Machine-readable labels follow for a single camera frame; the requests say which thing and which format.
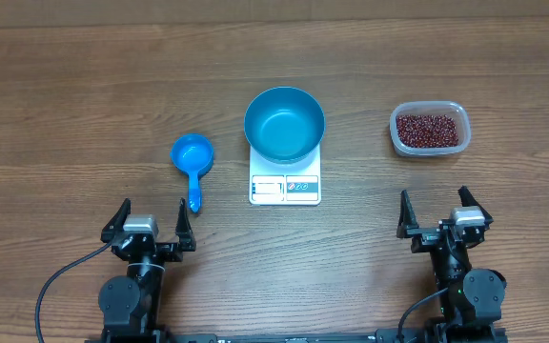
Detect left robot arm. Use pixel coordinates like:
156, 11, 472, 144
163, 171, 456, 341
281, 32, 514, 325
98, 199, 196, 342

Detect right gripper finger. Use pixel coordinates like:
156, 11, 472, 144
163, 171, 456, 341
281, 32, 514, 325
396, 190, 419, 238
457, 186, 494, 224

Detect blue metal bowl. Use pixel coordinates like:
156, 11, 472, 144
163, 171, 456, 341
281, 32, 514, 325
243, 86, 326, 164

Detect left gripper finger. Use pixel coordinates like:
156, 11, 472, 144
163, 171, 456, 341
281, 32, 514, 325
100, 198, 132, 243
175, 198, 196, 252

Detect clear plastic container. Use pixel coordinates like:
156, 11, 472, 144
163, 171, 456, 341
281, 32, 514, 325
390, 101, 472, 157

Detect white digital kitchen scale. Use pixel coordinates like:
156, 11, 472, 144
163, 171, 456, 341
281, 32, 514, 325
249, 145, 322, 206

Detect blue plastic measuring scoop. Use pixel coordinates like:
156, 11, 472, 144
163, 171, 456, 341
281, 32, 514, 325
170, 133, 214, 213

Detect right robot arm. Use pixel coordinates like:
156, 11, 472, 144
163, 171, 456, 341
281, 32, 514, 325
394, 186, 507, 342

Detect red adzuki beans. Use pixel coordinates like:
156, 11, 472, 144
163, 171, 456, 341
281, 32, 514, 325
396, 115, 459, 148

